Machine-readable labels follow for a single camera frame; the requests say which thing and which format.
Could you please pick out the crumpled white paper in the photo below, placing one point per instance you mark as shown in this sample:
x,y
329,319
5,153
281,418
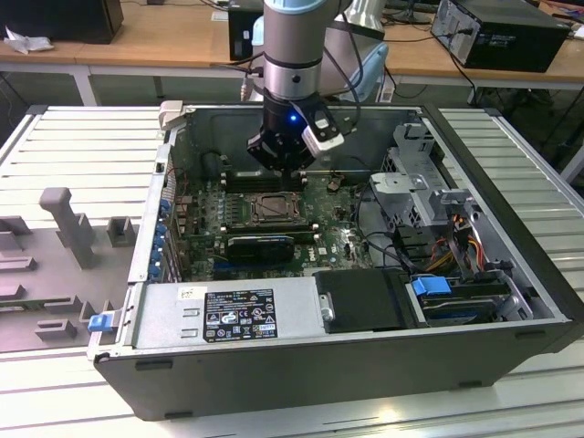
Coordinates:
x,y
27,43

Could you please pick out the silver power supply unit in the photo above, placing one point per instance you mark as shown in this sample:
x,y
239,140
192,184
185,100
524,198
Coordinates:
x,y
159,319

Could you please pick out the green motherboard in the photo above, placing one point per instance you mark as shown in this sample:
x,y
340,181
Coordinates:
x,y
337,237

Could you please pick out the black graphics card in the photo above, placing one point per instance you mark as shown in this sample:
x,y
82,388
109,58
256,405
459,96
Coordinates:
x,y
260,248

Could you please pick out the blue plastic latch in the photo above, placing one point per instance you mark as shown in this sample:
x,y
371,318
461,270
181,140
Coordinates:
x,y
101,322

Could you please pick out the thin metal locking lever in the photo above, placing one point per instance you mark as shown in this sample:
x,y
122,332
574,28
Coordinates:
x,y
269,195
278,221

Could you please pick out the green RAM stick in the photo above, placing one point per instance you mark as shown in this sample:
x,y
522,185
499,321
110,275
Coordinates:
x,y
9,306

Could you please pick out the hard disk in blue carrier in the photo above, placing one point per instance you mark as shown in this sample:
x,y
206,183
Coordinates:
x,y
429,289

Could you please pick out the wide black PC tower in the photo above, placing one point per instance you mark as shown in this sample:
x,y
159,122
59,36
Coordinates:
x,y
59,18

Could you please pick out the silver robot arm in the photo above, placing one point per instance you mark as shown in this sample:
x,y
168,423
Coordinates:
x,y
292,36

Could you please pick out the black RAM slot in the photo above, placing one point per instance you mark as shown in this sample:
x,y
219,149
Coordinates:
x,y
274,225
255,187
255,175
274,232
255,179
255,183

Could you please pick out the black plastic drive cover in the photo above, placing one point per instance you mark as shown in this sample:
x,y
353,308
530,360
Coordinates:
x,y
360,301

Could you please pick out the CPU socket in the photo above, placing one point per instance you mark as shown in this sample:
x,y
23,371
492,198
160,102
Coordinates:
x,y
254,219

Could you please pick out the black open PC case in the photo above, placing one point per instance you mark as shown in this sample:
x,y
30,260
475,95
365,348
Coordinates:
x,y
274,383

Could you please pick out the silver metal drive cage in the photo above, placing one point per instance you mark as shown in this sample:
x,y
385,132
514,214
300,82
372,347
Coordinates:
x,y
401,182

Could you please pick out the long wooden desk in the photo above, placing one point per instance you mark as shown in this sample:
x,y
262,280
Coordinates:
x,y
159,36

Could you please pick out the small black PC tower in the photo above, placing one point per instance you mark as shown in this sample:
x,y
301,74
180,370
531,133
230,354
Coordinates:
x,y
239,32

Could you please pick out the silver coin battery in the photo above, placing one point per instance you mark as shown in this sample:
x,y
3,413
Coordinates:
x,y
333,184

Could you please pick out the grey parts rack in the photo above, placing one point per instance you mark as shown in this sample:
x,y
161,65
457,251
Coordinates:
x,y
68,228

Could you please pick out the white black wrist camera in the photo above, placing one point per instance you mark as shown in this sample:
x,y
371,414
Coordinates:
x,y
324,137

